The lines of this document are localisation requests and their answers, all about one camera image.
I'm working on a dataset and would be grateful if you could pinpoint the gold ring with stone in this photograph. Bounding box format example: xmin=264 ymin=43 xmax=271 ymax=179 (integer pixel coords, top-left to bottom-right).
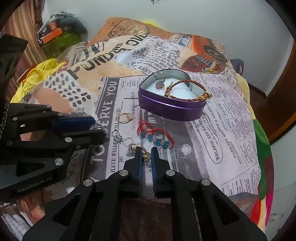
xmin=129 ymin=143 xmax=152 ymax=162

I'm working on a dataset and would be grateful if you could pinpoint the red string blue bead bracelet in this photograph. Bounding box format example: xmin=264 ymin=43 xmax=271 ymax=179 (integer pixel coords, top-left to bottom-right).
xmin=136 ymin=122 xmax=175 ymax=149

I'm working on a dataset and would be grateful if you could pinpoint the red gold braided bracelet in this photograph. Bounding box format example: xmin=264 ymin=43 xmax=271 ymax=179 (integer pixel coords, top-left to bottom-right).
xmin=164 ymin=79 xmax=212 ymax=102

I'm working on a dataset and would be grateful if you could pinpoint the silver keyring charm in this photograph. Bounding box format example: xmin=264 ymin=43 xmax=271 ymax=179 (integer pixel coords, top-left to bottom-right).
xmin=154 ymin=71 xmax=166 ymax=89

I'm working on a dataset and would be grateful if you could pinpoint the yellow cloth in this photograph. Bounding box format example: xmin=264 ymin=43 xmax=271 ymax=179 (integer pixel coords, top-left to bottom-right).
xmin=10 ymin=59 xmax=66 ymax=103

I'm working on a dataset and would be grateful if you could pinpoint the green patterned bag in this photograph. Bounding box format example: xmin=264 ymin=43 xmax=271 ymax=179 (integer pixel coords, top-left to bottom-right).
xmin=42 ymin=32 xmax=81 ymax=59

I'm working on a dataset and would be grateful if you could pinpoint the silver snowflake earring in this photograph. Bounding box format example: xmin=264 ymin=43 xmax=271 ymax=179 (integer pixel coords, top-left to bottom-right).
xmin=111 ymin=130 xmax=133 ymax=149

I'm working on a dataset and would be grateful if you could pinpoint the orange box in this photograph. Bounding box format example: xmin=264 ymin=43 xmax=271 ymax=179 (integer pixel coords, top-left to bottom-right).
xmin=41 ymin=22 xmax=63 ymax=44

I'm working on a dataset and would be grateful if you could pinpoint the brown striped curtain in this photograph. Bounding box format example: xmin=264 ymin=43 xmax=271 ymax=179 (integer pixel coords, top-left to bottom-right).
xmin=0 ymin=0 xmax=47 ymax=103

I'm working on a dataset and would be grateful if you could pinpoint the newspaper print blanket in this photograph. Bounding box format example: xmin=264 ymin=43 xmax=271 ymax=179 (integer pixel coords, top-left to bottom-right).
xmin=20 ymin=17 xmax=261 ymax=214

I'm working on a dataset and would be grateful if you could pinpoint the purple heart-shaped tin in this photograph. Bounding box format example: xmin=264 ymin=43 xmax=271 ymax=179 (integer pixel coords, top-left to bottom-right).
xmin=138 ymin=69 xmax=211 ymax=121

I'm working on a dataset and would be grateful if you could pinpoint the brown wooden door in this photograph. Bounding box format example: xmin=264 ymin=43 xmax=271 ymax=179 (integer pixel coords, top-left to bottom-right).
xmin=248 ymin=44 xmax=296 ymax=144

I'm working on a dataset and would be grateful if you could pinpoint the dark blue bag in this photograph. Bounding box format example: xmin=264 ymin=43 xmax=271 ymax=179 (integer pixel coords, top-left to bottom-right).
xmin=230 ymin=59 xmax=244 ymax=76

